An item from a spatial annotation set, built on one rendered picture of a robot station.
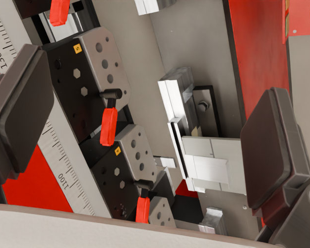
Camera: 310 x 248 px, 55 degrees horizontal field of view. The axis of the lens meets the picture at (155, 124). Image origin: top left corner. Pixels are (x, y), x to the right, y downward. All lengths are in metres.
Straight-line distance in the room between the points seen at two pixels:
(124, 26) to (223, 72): 1.29
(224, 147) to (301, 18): 0.37
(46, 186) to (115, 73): 0.23
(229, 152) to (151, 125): 1.52
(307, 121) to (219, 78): 1.10
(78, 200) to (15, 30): 0.27
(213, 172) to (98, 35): 0.51
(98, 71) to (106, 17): 1.59
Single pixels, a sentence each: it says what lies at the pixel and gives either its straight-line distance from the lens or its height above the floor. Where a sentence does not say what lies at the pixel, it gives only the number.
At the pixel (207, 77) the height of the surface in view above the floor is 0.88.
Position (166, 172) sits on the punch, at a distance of 0.79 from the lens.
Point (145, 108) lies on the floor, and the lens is 2.22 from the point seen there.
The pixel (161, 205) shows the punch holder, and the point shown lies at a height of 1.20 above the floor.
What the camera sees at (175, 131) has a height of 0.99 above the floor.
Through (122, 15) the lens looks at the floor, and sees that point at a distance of 2.03.
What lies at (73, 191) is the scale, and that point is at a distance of 0.51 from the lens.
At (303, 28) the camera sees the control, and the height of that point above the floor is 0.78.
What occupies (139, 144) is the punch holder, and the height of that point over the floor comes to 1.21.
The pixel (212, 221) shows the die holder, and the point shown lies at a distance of 1.14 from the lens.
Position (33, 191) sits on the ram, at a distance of 0.46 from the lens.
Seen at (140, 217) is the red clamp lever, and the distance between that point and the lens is 0.61.
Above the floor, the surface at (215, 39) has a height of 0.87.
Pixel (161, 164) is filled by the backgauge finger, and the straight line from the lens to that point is 0.93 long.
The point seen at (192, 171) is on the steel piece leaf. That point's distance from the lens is 0.90.
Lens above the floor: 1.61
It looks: 46 degrees down
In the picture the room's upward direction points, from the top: 137 degrees counter-clockwise
